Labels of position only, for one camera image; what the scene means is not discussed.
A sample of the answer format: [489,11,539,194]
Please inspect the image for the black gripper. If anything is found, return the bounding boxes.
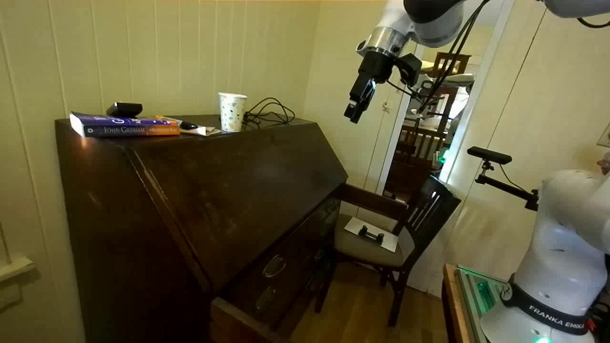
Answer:
[342,49,400,125]

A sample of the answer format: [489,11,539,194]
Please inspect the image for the dark background furniture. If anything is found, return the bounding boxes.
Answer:
[384,78,464,200]

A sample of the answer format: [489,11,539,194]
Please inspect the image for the wooden dining chair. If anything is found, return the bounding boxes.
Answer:
[432,51,472,80]

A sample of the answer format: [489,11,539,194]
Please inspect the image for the white paper on seat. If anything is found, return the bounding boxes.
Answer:
[342,215,400,253]

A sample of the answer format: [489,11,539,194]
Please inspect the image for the dark wooden chair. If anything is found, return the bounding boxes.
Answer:
[312,175,462,327]

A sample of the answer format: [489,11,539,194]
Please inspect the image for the white dotted paper cup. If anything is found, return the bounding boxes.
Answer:
[217,91,249,133]

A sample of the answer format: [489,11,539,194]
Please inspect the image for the black clip on seat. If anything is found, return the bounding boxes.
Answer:
[356,224,386,245]

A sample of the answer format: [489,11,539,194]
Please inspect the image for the white paper sheet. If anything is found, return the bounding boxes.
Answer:
[178,123,220,139]

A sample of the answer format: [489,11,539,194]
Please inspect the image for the dark wooden secretary desk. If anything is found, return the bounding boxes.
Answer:
[53,112,350,343]

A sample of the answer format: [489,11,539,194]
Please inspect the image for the small black box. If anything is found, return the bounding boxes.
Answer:
[104,99,144,118]

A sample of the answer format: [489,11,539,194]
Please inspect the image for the purple book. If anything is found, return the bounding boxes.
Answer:
[66,110,184,139]

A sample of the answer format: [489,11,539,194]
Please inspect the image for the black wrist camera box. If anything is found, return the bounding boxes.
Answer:
[394,51,424,89]

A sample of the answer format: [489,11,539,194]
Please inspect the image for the black coiled cable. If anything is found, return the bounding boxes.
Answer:
[241,95,297,129]

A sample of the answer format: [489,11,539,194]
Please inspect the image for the white door frame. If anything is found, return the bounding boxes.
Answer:
[377,0,518,196]

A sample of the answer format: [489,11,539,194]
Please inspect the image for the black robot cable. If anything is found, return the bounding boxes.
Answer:
[415,0,491,112]

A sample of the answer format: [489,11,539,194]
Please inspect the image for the black exterior camera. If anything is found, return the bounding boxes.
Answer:
[464,144,514,167]

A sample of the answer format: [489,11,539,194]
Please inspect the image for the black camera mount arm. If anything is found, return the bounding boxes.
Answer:
[474,160,541,213]

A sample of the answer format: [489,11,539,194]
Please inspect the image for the brass drawer handle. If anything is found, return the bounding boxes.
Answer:
[260,253,289,280]
[255,285,281,314]

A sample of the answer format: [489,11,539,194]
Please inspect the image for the white wall ledge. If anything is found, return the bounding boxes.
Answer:
[0,253,37,312]

